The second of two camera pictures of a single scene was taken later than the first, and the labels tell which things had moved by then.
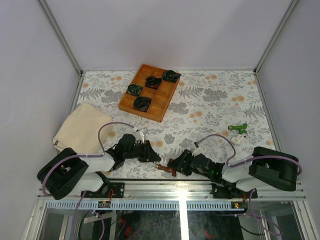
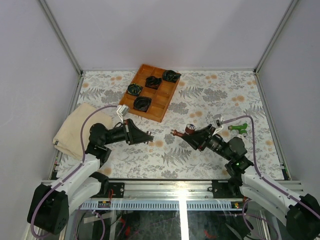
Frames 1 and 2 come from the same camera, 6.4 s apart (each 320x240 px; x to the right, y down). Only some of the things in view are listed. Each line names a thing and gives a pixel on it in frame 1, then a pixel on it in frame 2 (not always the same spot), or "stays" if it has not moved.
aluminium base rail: x=177 y=190 stays
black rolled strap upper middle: x=152 y=82 stays
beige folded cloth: x=80 y=130 stays
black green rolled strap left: x=134 y=89 stays
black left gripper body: x=142 y=151 to x=129 y=132
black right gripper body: x=189 y=167 to x=205 y=139
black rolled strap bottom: x=142 y=103 stays
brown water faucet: x=168 y=169 to x=190 y=129
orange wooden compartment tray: x=161 y=98 stays
